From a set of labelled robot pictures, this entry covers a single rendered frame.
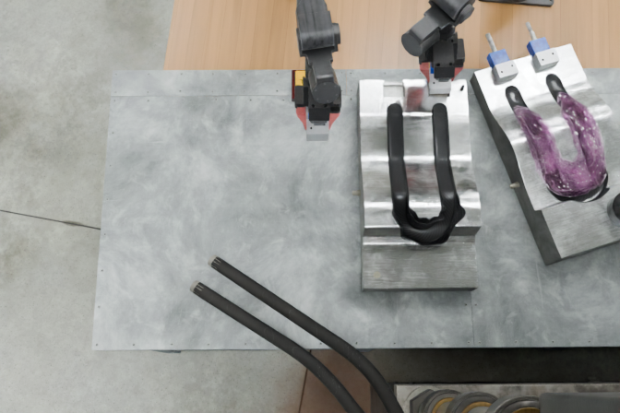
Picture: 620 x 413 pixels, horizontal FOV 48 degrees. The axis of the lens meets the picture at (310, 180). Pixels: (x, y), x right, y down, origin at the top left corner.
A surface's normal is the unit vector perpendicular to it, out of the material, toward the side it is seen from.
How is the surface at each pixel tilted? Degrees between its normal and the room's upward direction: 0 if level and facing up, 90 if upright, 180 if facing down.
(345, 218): 0
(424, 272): 0
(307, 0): 10
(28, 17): 0
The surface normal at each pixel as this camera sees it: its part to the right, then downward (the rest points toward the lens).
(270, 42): 0.00, -0.27
